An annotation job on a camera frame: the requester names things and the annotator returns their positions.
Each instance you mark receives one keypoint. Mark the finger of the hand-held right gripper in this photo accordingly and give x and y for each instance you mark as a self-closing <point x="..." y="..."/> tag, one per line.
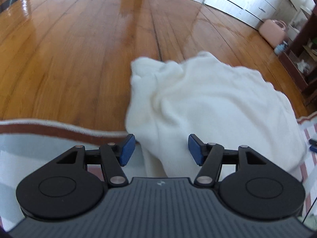
<point x="314" y="149"/>
<point x="313" y="142"/>

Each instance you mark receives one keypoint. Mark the pink bag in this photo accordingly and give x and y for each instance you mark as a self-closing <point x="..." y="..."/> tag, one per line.
<point x="272" y="33"/>

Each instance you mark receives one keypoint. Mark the small light blue container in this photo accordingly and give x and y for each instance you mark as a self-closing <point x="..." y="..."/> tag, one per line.
<point x="280" y="49"/>

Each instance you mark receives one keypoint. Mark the white drawer cabinet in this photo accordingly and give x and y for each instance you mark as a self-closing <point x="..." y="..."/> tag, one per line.
<point x="247" y="0"/>

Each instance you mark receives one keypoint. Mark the dark wooden shelf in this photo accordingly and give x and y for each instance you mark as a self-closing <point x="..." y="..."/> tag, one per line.
<point x="294" y="64"/>

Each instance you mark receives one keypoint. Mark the checkered mat with brown border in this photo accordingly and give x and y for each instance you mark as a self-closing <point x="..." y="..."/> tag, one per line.
<point x="37" y="143"/>

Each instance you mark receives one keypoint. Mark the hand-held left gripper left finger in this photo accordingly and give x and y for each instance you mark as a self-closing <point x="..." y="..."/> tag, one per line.
<point x="127" y="150"/>

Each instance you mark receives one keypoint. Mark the crumpled white paper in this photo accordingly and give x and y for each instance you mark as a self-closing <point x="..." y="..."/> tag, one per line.
<point x="303" y="65"/>

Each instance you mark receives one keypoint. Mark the cream fleece garment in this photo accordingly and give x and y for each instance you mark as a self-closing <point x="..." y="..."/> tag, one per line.
<point x="210" y="104"/>

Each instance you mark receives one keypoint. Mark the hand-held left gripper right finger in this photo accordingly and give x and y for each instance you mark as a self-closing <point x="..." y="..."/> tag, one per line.
<point x="194" y="151"/>

